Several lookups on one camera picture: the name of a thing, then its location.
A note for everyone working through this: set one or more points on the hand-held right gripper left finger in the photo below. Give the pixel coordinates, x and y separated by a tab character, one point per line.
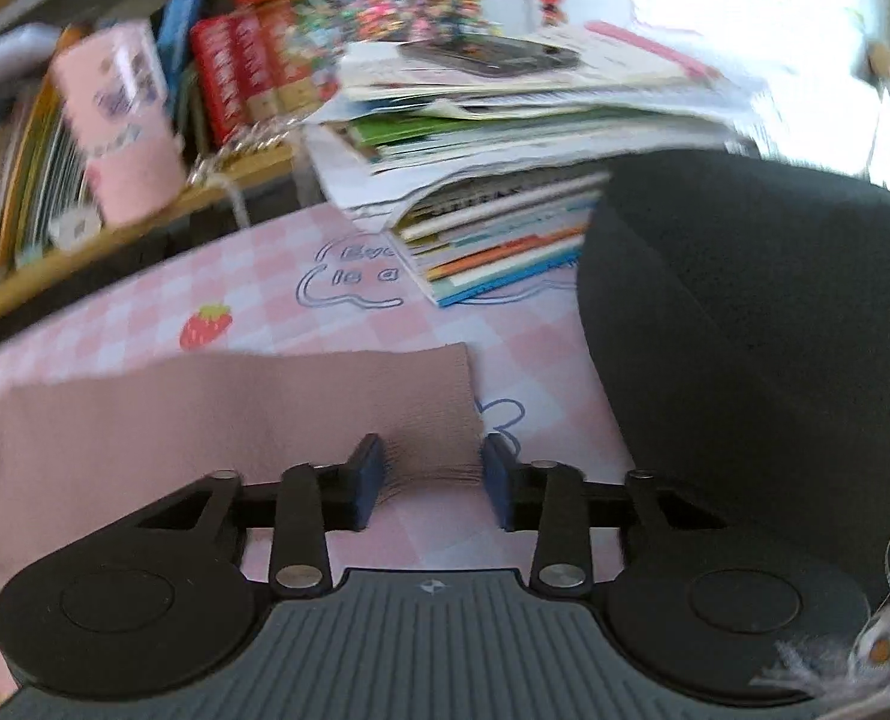
366	476

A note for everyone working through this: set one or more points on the stack of books and papers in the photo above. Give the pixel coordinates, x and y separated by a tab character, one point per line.
505	165

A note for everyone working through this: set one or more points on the grey furry toy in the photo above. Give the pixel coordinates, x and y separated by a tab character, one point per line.
876	641

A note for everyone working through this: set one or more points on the brown and purple sweater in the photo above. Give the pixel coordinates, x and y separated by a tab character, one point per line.
190	420

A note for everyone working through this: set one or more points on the colourful bead decoration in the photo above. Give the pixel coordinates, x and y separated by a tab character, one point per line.
385	4

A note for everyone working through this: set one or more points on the wooden bookshelf with white frame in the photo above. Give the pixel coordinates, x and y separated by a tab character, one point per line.
212	191

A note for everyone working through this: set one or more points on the pale lavender flat tablet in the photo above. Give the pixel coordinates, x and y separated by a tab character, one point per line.
3	52

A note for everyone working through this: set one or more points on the pink checked cartoon mat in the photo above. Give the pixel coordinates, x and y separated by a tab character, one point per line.
265	315

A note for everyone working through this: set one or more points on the dark cloth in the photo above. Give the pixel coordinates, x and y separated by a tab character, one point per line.
752	352

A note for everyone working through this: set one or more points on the row of colourful books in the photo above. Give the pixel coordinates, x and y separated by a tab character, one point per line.
18	157

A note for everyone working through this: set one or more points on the pink tumbler with stickers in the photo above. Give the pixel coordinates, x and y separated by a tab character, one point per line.
115	135

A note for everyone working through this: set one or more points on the red boxes on shelf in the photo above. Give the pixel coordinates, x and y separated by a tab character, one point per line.
250	67

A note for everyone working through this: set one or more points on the white charger block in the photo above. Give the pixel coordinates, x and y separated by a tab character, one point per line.
78	225

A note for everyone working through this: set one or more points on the black smartphone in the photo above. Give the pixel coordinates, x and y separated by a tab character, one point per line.
490	56

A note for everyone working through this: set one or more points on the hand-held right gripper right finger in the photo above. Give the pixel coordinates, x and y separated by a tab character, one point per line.
499	480

